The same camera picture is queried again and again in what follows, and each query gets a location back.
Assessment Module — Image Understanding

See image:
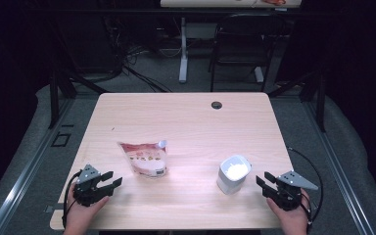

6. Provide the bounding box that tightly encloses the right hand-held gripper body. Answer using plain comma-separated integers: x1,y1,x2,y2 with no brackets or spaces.
266,169,319,212

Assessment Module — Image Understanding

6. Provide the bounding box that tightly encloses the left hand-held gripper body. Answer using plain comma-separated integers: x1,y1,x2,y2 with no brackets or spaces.
72,164,114,208

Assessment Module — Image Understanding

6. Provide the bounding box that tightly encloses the white container with hinged lid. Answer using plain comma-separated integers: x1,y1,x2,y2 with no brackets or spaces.
216,154,253,196

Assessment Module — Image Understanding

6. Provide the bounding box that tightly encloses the pink refill pouch with spout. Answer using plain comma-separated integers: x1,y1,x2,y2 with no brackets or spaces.
117,140,169,179

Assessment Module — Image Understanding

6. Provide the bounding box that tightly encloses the person's right hand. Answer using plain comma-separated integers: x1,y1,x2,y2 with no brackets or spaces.
266,195,311,235

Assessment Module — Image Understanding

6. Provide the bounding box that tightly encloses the person's left hand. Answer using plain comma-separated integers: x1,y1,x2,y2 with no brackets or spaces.
63,182,111,235

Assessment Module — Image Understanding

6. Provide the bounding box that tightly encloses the black metal stand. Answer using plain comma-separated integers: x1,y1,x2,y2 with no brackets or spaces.
48,68,109,130
267,70,327,133

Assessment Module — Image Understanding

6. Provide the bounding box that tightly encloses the black folding chair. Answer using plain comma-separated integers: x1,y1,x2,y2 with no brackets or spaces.
209,13,288,93

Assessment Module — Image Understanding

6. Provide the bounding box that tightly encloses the white desk leg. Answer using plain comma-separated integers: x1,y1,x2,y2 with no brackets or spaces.
178,17,189,84

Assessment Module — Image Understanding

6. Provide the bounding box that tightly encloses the light background desk top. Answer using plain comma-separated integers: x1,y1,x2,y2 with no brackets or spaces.
160,0,303,9

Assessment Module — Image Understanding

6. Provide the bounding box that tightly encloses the left hand-held gripper cable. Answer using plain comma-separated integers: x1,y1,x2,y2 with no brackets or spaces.
62,169,83,229

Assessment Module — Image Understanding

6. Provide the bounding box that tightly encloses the hand-held gripper cable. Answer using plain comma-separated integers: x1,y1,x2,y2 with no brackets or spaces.
287,147,324,233
62,169,83,229

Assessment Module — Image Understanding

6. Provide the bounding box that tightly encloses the right hand-held gripper cable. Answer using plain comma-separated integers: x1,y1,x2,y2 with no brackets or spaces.
287,147,324,233

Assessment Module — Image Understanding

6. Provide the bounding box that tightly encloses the aluminium floor rail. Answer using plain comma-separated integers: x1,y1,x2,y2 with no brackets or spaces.
0,97,76,235
302,97,376,235

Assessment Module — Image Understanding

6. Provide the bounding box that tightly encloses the bundle of black floor cables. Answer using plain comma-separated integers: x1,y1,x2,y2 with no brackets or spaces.
104,16,172,93

